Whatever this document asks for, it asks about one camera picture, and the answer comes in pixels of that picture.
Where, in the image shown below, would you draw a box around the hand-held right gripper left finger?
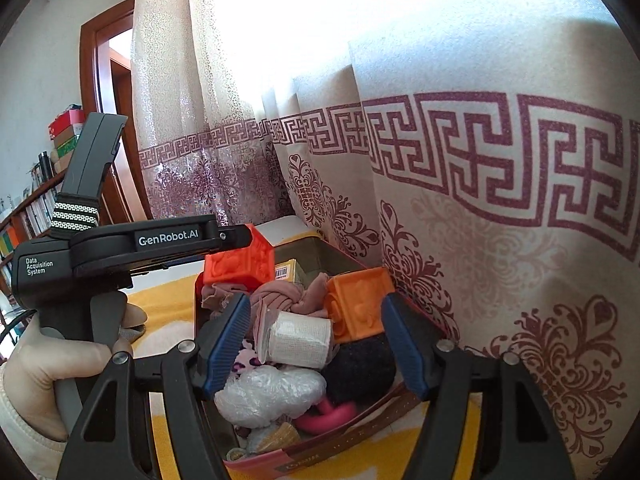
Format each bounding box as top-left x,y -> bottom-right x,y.
55,292 -> 252,480

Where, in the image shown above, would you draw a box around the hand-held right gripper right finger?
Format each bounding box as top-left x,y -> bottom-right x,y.
381,292 -> 576,480

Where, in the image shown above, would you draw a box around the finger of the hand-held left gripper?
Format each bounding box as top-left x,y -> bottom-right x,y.
216,224 -> 255,256

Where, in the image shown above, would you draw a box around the red-orange rubber cube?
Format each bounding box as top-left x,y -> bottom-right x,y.
202,225 -> 277,293

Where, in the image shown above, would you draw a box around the clear plastic bag ball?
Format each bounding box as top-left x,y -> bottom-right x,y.
214,364 -> 327,428

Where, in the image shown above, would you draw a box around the white bandage roll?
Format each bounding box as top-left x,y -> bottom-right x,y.
256,310 -> 333,372

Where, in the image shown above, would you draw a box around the pink dumbbell toy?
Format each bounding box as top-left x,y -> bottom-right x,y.
295,392 -> 373,436

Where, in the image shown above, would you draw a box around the red tin container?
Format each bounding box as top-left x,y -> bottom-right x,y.
194,237 -> 451,471

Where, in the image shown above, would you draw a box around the person's left hand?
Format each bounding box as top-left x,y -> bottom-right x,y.
0,305 -> 149,443

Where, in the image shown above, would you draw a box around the leopard print pink cloth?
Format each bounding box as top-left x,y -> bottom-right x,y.
232,337 -> 263,376

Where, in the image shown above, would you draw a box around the black pompom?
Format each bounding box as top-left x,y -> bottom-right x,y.
322,332 -> 396,403

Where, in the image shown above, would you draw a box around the light orange rubber cube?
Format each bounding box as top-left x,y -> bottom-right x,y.
322,267 -> 398,345

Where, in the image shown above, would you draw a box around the white green carton box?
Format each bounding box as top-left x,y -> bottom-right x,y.
272,258 -> 321,286

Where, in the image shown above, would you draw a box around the yellow patterned towel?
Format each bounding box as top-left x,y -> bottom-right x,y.
120,227 -> 501,480

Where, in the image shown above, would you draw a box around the brown knotted cloth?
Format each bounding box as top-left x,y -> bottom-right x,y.
201,272 -> 333,341

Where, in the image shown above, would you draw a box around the rows of books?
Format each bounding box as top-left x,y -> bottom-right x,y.
0,180 -> 66,291

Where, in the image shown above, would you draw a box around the wooden bookshelf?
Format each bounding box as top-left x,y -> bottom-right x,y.
0,167 -> 71,321

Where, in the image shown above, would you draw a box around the pale yellow fabric toy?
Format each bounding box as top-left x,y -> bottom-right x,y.
235,422 -> 303,461

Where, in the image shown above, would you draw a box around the red cardboard box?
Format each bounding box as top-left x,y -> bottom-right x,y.
48,108 -> 87,140

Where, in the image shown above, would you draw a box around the patterned beige curtain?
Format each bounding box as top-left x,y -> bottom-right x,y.
131,0 -> 640,480

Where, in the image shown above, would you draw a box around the wooden door frame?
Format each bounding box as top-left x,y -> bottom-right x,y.
80,0 -> 151,223

